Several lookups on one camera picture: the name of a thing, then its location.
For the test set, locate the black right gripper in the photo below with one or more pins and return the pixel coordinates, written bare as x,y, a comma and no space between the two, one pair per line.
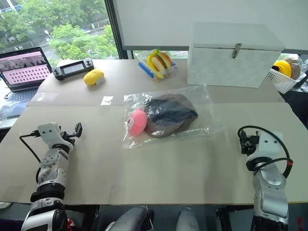
252,143

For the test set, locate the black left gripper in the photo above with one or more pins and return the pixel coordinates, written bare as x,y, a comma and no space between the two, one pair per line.
67,136

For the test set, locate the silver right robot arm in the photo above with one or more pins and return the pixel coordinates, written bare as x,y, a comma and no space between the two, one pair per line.
270,183

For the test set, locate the dark grey cap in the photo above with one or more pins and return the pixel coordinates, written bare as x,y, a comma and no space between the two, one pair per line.
172,114

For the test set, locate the clear plastic bag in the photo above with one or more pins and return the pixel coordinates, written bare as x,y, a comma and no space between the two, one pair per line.
204,113

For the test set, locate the yellow and white plush toy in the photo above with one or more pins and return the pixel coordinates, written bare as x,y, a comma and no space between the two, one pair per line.
92,76

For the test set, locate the pink plush toy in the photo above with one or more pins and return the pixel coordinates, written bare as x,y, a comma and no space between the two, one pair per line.
137,122

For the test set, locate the black handheld controller with screen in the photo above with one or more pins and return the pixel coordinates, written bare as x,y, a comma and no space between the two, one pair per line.
72,69

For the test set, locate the white perforated plastic basket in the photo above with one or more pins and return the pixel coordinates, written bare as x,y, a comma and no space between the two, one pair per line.
280,80

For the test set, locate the white box with lid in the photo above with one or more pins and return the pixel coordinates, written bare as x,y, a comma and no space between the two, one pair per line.
228,67

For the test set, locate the open laptop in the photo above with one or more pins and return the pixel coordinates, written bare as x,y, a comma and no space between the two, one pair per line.
22,72

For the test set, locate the yellow round toy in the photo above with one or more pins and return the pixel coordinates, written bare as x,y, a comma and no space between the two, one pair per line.
284,67

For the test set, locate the brown round toy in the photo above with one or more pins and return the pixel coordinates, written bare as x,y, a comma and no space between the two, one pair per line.
296,69

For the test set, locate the clear plastic container blue clips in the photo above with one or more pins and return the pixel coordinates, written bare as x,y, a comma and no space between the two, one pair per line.
145,67

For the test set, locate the metal box latch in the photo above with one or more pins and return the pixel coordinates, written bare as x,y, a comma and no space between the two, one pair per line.
236,50

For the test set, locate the yellow toy banana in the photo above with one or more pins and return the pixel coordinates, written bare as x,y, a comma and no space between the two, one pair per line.
150,59

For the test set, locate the toy hamburger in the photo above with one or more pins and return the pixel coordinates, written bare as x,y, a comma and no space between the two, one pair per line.
165,59

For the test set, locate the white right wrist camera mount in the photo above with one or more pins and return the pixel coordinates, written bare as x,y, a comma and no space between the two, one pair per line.
269,142

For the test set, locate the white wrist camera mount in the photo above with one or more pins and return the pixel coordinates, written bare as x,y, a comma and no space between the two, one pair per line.
269,142
48,132

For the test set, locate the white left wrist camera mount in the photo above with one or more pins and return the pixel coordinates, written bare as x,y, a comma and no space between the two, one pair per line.
48,132

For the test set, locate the black table bracket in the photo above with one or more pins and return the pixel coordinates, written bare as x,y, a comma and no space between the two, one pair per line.
222,216

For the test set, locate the black window frame post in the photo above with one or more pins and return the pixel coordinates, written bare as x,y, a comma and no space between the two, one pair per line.
113,26

